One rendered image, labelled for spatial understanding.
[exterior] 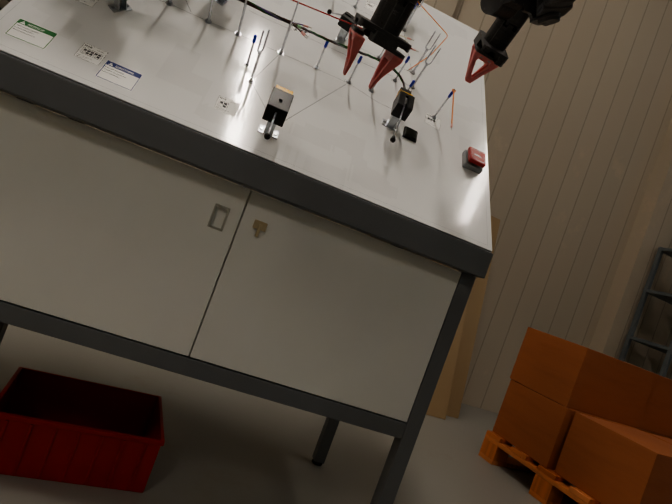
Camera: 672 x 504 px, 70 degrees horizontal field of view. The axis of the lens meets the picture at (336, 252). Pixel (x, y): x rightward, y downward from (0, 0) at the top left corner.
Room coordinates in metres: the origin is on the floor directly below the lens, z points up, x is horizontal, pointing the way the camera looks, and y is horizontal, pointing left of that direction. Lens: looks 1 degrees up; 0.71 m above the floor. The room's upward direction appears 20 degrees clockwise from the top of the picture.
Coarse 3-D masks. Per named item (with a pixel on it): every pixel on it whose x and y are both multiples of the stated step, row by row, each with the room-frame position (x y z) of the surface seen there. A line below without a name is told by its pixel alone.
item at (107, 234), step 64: (0, 128) 0.95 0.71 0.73; (64, 128) 0.97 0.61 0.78; (0, 192) 0.96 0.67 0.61; (64, 192) 0.98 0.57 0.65; (128, 192) 1.01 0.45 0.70; (192, 192) 1.03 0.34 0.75; (0, 256) 0.97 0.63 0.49; (64, 256) 0.99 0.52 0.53; (128, 256) 1.02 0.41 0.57; (192, 256) 1.05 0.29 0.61; (128, 320) 1.03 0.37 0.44; (192, 320) 1.06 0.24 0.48
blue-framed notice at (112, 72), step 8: (104, 64) 0.99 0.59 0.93; (112, 64) 1.00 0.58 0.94; (104, 72) 0.98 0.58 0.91; (112, 72) 0.99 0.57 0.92; (120, 72) 1.00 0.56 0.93; (128, 72) 1.00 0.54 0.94; (136, 72) 1.01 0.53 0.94; (112, 80) 0.98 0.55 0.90; (120, 80) 0.99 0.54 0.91; (128, 80) 0.99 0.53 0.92; (136, 80) 1.00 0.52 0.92; (128, 88) 0.98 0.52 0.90
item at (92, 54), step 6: (84, 48) 0.99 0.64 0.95; (90, 48) 1.00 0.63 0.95; (96, 48) 1.00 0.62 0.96; (78, 54) 0.98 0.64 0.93; (84, 54) 0.98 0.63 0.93; (90, 54) 0.99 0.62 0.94; (96, 54) 1.00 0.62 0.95; (102, 54) 1.00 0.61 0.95; (90, 60) 0.98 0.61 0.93; (96, 60) 0.99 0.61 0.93; (102, 60) 0.99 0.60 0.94
